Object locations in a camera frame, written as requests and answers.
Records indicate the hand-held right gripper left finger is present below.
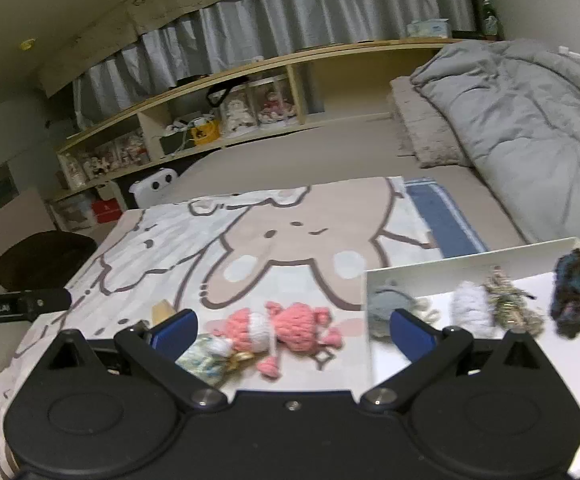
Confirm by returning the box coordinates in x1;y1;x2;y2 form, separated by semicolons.
45;309;228;408

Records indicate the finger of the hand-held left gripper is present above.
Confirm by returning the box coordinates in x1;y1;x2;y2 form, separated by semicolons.
17;287;72;322

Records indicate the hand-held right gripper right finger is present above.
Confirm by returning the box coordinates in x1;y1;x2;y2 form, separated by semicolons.
360;309;545;410

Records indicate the grey crochet toy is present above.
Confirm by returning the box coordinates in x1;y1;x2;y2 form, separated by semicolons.
370;280;440;341

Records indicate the floral fabric pouch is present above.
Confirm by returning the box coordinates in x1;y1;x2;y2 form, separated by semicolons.
175;335;261;388

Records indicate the white crochet piece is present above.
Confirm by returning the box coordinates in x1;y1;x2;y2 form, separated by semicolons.
450;280;495;333

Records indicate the braided cord bundle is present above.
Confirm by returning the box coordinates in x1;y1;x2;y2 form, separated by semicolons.
484;267;545;336

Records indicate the pink crochet doll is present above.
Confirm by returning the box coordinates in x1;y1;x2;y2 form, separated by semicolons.
212;301;345;378

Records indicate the dark blue brown crochet piece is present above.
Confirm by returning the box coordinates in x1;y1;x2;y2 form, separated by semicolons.
550;246;580;338

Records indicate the dark brown cushion seat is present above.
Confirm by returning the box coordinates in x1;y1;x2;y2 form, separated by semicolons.
0;230;98;293

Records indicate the clear plastic storage bin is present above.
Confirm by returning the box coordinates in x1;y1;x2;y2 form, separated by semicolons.
50;195;93;231

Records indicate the red box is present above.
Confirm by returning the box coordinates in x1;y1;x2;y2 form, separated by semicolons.
90;199;123;223

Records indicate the printed blanket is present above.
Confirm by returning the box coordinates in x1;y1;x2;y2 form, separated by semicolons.
0;176;445;480

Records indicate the white heater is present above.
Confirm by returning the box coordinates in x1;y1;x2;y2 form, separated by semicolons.
129;169;179;208

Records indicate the figurine display box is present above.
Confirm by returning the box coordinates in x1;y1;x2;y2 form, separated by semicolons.
82;142;121;178
115;132;148;166

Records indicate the dark storage box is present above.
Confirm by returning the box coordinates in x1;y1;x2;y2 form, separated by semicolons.
160;132;191;156

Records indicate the yellow bag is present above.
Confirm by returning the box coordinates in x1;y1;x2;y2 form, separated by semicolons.
190;120;221;147

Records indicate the beige bed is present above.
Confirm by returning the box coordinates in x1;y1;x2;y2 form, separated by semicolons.
180;115;525;251

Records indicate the cream doll display case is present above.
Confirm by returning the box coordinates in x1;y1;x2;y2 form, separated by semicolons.
220;87;258;136

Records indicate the grey duvet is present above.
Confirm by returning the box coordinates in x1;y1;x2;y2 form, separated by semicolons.
410;37;580;273

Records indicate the red doll display case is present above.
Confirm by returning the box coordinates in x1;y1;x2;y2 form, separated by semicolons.
255;80;298;128

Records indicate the wooden headboard shelf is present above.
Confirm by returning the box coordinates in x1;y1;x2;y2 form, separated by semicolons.
52;37;465;221

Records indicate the tissue box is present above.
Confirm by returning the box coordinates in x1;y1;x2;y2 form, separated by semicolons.
406;19;450;40

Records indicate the green glass bottle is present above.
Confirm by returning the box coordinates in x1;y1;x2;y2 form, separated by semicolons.
480;0;500;41

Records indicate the grey curtain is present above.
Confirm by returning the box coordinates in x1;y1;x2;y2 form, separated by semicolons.
72;0;475;126

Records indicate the white cable tangle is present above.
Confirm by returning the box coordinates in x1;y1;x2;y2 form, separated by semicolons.
167;117;205;136

